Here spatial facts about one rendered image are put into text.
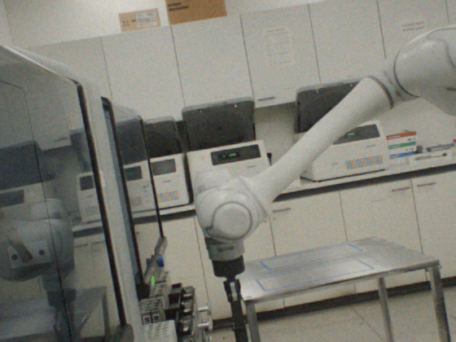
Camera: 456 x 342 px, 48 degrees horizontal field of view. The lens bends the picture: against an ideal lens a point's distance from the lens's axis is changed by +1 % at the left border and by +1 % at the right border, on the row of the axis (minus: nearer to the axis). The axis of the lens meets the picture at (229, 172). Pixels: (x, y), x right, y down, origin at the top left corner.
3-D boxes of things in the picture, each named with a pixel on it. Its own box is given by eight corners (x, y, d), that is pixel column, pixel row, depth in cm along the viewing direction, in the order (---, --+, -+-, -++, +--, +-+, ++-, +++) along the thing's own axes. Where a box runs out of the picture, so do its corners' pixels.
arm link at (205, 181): (198, 234, 123) (203, 243, 110) (186, 171, 122) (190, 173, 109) (241, 225, 124) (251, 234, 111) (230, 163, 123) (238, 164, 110)
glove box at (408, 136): (388, 145, 394) (386, 133, 394) (382, 146, 407) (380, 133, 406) (418, 140, 395) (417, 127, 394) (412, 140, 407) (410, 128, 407)
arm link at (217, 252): (203, 240, 114) (208, 266, 114) (243, 233, 114) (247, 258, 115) (203, 234, 123) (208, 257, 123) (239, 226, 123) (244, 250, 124)
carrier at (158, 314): (158, 319, 140) (154, 298, 139) (165, 318, 140) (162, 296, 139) (155, 335, 128) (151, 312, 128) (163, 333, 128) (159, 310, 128)
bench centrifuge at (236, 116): (195, 204, 347) (177, 105, 344) (195, 196, 409) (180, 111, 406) (274, 190, 350) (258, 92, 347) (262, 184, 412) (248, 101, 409)
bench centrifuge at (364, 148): (315, 183, 352) (299, 85, 348) (298, 177, 414) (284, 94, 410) (393, 169, 354) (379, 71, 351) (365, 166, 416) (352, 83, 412)
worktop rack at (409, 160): (409, 164, 366) (408, 156, 366) (405, 164, 376) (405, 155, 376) (452, 158, 363) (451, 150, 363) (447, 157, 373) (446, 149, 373)
